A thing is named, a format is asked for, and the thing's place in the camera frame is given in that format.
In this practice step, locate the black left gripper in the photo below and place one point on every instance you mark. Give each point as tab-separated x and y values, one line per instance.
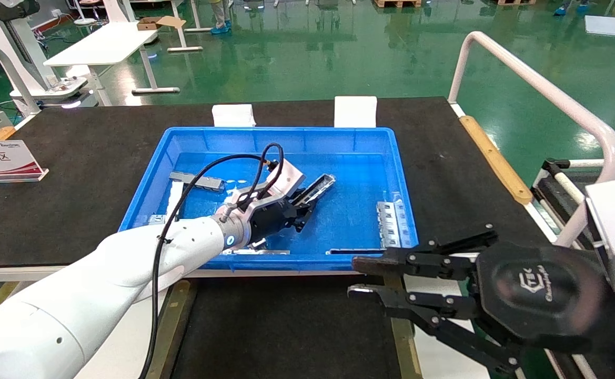
273	218

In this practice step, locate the wooden edge strip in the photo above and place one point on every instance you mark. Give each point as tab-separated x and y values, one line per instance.
496	160

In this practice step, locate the white paper left tab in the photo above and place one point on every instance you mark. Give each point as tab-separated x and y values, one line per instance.
233	116

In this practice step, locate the person with blue shoe covers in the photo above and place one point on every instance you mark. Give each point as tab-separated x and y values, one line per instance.
570	9
220	27

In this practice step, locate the open cardboard box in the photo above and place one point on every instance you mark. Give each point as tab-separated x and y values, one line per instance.
154	23

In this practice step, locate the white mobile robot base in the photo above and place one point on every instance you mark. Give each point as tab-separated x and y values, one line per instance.
49	92

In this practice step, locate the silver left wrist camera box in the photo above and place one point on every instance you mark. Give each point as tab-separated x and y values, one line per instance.
286	181

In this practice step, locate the blue plastic bin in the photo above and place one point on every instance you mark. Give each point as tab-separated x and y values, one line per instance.
349	221

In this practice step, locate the silver perforated bracket part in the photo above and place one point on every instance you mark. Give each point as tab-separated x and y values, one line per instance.
389	221

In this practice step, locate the silver slotted metal channel part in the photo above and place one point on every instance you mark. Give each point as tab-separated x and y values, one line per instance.
322	184

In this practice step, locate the grey metal bracket part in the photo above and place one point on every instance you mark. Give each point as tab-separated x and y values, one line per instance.
207	182

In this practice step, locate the white curved tube railing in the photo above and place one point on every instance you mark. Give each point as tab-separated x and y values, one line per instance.
20	81

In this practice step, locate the white machine column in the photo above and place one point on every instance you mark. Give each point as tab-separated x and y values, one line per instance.
7	31

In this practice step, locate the brass edge strip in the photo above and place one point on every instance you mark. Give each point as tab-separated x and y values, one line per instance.
407	350
175	326

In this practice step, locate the white table leg frame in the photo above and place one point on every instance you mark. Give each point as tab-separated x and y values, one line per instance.
185	49

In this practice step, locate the black framed cart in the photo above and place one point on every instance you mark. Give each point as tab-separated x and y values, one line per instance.
551	167

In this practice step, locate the white floor panel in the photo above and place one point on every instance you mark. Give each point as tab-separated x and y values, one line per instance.
606	25

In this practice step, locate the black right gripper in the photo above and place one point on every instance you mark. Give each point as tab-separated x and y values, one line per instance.
538	295

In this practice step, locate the wooden pallet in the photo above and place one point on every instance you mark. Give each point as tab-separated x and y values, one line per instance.
396	2

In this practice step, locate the dark thin metal strip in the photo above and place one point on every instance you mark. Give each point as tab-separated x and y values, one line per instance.
346	251

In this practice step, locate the white table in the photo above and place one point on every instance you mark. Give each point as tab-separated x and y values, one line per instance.
102	45

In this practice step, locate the white red desk sign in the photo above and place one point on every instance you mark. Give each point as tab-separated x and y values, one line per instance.
2	160

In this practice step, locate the silver flat bracket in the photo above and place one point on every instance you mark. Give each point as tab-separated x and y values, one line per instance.
157	219

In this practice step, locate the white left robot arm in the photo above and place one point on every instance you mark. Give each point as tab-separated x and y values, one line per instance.
76	305

